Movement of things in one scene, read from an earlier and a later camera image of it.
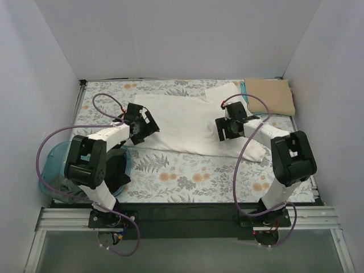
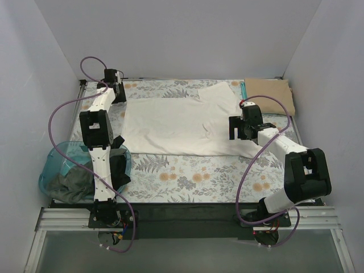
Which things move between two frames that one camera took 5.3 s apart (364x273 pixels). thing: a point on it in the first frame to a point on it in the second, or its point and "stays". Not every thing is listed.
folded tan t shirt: x=277 y=94 stays
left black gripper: x=148 y=124 to x=119 y=95
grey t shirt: x=60 y=183 stays
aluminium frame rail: x=69 y=219 stays
